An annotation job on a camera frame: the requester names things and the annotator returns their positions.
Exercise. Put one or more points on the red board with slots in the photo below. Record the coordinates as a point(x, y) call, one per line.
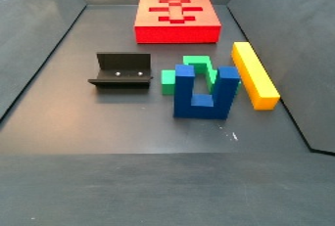
point(176, 21)

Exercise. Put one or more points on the blue U-shaped block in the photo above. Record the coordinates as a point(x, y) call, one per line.
point(210, 106)

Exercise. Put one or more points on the green zigzag block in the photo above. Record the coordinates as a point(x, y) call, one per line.
point(203, 66)

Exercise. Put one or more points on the yellow long bar block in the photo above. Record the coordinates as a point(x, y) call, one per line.
point(262, 90)

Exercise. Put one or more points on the black angled bracket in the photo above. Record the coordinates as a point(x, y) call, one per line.
point(122, 69)

